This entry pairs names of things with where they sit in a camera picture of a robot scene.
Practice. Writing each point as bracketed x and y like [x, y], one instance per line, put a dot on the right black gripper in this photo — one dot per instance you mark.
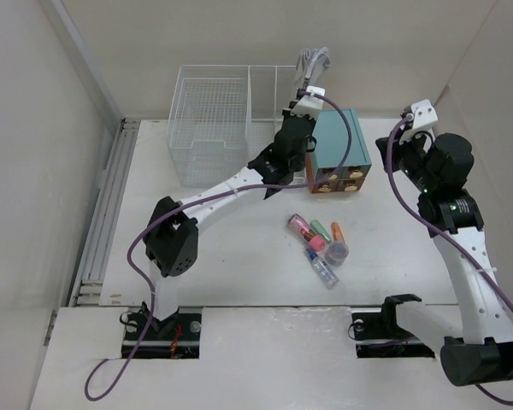
[398, 148]

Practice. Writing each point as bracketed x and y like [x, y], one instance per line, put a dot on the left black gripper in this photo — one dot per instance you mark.
[311, 123]

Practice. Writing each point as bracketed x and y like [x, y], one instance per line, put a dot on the teal orange drawer box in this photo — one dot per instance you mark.
[332, 138]

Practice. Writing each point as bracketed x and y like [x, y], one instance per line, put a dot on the grey white manual booklet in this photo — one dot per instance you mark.
[311, 65]

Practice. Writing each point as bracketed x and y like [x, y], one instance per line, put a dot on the clear jar of paperclips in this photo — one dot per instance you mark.
[336, 253]

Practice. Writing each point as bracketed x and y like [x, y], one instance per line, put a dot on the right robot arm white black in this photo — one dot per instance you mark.
[480, 350]

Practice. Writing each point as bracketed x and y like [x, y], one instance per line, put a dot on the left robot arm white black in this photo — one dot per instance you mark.
[171, 237]

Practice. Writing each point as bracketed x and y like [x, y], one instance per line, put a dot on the green highlighter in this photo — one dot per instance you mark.
[319, 228]

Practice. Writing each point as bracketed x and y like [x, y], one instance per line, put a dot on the pink marker tube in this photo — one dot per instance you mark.
[302, 229]

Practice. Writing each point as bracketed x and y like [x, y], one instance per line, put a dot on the orange highlighter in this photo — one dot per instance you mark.
[337, 232]

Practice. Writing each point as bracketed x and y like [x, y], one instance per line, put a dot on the clear bottle blue cap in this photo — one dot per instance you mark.
[322, 269]

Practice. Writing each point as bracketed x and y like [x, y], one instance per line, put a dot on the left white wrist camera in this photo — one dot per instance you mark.
[309, 102]

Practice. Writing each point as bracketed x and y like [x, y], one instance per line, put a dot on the white wire desk organizer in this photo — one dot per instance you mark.
[223, 116]

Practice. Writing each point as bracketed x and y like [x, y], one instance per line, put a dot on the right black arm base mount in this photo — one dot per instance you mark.
[377, 334]

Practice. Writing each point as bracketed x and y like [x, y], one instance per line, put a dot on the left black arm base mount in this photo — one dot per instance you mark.
[175, 338]

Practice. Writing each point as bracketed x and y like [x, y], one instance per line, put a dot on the aluminium rail frame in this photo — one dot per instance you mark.
[89, 275]

